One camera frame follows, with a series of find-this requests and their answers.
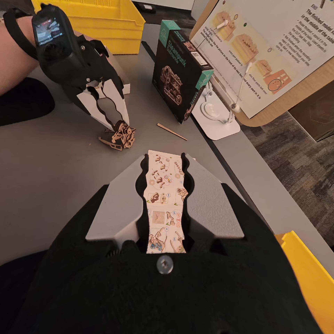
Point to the wooden gear model assembly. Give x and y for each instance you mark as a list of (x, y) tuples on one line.
[(122, 134)]

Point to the thin wooden stick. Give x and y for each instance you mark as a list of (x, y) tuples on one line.
[(171, 131)]

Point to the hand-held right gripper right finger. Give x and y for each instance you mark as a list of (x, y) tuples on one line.
[(211, 208)]

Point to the stacked yellow plastic bins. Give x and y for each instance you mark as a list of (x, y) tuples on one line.
[(104, 34)]

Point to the white document stand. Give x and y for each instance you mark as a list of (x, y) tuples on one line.
[(219, 127)]

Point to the person's left forearm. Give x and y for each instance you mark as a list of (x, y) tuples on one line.
[(13, 70)]

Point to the brown cardboard box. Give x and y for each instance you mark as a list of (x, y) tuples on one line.
[(318, 117)]

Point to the yellow plastic bin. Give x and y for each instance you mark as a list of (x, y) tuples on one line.
[(310, 274)]

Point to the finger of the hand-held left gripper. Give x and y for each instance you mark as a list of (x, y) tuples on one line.
[(87, 103), (116, 96)]

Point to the illustrated instruction booklet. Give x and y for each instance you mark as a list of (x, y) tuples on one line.
[(164, 195)]

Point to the black model kit box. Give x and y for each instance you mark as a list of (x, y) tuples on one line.
[(177, 78)]

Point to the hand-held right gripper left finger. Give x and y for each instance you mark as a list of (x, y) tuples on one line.
[(117, 208)]

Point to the white flat box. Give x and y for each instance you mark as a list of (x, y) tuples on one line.
[(125, 83)]

